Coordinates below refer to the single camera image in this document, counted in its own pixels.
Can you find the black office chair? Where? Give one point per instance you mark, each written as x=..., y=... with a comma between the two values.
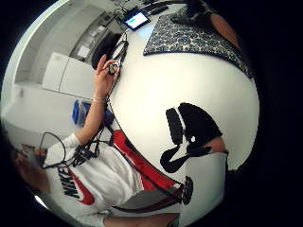
x=105, y=50

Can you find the blue bin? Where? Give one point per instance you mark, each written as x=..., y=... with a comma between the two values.
x=79, y=113

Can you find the tablet with lit screen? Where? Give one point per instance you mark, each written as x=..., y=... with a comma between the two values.
x=136, y=20

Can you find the black keyboard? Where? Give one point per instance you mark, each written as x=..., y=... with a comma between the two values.
x=157, y=8

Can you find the small black clicker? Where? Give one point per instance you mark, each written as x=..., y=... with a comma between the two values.
x=112, y=68

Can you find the person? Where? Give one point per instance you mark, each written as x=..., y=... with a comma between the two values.
x=91, y=176

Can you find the blue patterned cloth mat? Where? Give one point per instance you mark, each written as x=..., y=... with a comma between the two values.
x=189, y=38

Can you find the white cabinet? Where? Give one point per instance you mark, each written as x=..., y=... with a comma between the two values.
x=67, y=75

